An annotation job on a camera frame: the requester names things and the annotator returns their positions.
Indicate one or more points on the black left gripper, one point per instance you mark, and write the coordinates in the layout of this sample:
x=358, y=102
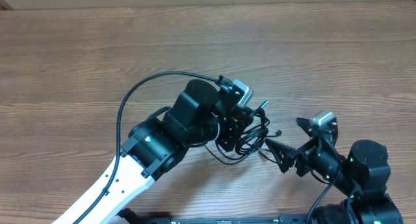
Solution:
x=236, y=120

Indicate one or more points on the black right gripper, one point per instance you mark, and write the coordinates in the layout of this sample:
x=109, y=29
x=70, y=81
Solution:
x=305, y=159

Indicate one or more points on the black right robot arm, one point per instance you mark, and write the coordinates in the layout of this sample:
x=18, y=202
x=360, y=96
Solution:
x=356, y=184

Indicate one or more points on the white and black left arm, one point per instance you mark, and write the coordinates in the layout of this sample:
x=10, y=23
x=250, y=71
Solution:
x=201, y=113

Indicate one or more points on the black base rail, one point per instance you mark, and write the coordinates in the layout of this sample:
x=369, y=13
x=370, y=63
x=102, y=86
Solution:
x=131, y=217

